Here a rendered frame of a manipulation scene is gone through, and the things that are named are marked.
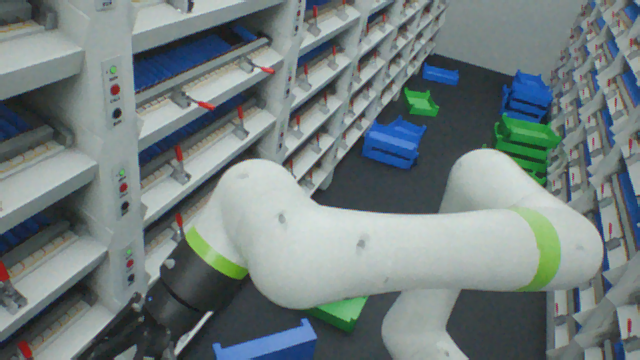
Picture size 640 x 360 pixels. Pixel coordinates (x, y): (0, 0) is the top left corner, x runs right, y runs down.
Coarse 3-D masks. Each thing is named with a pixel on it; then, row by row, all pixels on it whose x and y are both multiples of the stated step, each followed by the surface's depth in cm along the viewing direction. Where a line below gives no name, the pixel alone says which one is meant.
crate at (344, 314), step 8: (328, 304) 178; (336, 304) 178; (344, 304) 179; (352, 304) 180; (360, 304) 180; (312, 312) 172; (320, 312) 170; (328, 312) 168; (336, 312) 175; (344, 312) 176; (352, 312) 177; (360, 312) 171; (328, 320) 170; (336, 320) 168; (344, 320) 167; (352, 320) 165; (344, 328) 169; (352, 328) 167
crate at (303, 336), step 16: (304, 320) 145; (272, 336) 139; (288, 336) 140; (304, 336) 141; (224, 352) 132; (240, 352) 132; (256, 352) 133; (272, 352) 135; (288, 352) 138; (304, 352) 142
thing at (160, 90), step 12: (240, 48) 121; (252, 48) 124; (216, 60) 112; (228, 60) 115; (192, 72) 104; (204, 72) 107; (168, 84) 97; (180, 84) 100; (144, 96) 91; (156, 96) 94
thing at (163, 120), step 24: (240, 24) 135; (264, 24) 132; (168, 48) 110; (288, 48) 132; (240, 72) 118; (264, 72) 127; (192, 96) 102; (216, 96) 107; (144, 120) 83; (168, 120) 93; (192, 120) 104; (144, 144) 90
